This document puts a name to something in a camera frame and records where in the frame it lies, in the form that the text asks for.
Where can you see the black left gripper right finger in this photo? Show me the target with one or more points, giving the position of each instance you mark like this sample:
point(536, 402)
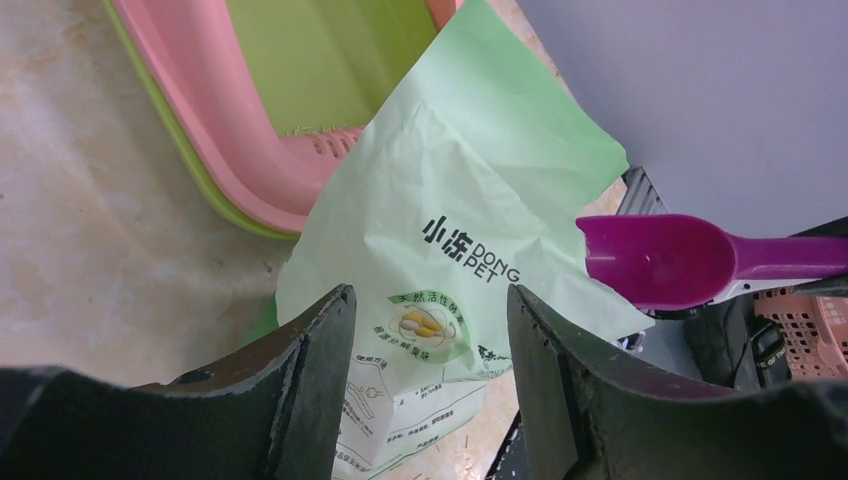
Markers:
point(590, 410)

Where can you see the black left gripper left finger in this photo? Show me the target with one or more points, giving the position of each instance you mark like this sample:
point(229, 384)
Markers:
point(270, 410)

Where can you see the magenta plastic litter scoop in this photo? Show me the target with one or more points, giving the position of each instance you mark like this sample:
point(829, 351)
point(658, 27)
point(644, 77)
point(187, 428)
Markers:
point(674, 262)

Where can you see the green cat litter bag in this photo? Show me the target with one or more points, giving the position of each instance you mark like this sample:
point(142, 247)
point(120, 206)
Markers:
point(469, 179)

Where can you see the pink green litter box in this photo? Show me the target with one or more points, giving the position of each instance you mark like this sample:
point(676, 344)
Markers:
point(264, 99)

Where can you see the pink perforated basket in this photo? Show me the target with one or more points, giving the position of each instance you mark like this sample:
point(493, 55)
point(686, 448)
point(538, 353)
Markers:
point(814, 330)

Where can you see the aluminium frame rail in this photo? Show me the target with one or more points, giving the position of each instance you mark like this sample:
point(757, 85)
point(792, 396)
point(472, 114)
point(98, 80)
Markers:
point(641, 198)

